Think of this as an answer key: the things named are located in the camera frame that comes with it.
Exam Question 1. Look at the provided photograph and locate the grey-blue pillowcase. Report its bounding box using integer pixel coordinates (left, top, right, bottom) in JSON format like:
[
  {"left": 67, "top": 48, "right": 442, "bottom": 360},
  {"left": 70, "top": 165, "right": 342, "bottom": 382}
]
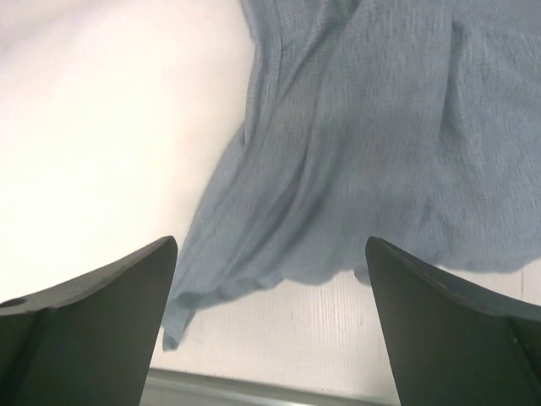
[{"left": 162, "top": 1, "right": 540, "bottom": 351}]

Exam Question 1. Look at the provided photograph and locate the aluminium mounting rail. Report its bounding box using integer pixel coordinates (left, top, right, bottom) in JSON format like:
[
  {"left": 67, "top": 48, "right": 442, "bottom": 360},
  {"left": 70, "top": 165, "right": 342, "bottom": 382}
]
[{"left": 139, "top": 368, "right": 398, "bottom": 406}]

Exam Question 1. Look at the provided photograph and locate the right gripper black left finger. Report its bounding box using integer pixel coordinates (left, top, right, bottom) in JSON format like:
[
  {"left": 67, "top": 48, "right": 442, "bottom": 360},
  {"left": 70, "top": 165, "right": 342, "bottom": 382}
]
[{"left": 1, "top": 237, "right": 178, "bottom": 406}]

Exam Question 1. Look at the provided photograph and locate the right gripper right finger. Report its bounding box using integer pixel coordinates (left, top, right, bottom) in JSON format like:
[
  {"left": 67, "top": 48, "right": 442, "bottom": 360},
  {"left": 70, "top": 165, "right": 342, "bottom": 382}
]
[{"left": 365, "top": 237, "right": 540, "bottom": 406}]

